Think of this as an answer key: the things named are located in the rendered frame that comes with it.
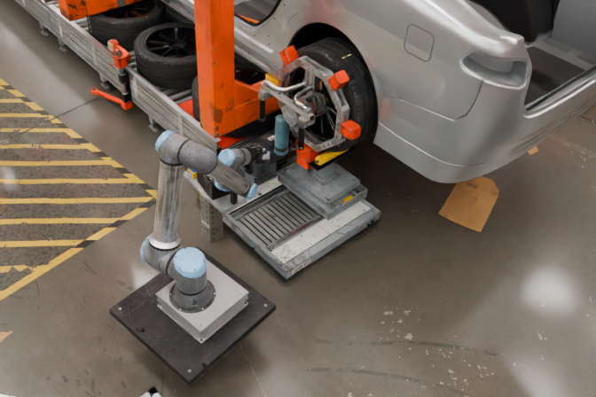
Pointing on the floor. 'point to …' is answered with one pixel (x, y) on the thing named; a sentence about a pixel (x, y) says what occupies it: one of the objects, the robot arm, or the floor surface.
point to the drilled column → (210, 221)
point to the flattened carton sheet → (471, 203)
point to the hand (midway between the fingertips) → (267, 158)
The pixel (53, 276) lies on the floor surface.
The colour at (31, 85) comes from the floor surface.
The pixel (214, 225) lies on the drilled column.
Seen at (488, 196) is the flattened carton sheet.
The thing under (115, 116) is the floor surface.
